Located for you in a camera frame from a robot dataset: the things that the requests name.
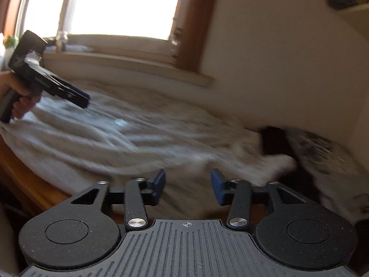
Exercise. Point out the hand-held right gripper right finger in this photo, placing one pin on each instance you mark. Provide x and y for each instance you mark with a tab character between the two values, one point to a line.
217	188

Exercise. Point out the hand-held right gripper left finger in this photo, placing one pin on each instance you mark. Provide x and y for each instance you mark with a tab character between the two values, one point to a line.
159	187

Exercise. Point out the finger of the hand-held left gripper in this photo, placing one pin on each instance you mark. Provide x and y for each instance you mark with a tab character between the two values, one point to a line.
80	93
73	99

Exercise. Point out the white grey patterned garment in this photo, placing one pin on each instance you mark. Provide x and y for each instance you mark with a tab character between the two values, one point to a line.
129	138

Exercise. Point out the person's left hand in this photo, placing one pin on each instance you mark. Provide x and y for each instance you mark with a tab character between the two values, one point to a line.
26	104

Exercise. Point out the small green object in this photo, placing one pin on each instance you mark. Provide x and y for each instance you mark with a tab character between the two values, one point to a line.
10	41

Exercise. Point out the beige window sill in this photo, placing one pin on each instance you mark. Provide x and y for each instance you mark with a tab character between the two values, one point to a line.
129	66

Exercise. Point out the black folded garment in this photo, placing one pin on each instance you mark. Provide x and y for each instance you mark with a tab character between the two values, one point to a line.
275	144

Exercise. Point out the bright window pane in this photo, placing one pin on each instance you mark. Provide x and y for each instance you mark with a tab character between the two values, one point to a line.
115	5

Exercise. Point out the grey printed t-shirt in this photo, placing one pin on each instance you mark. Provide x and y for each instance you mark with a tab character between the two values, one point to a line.
323	150

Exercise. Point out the wooden window frame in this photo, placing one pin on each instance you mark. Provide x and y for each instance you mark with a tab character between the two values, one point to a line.
196	23

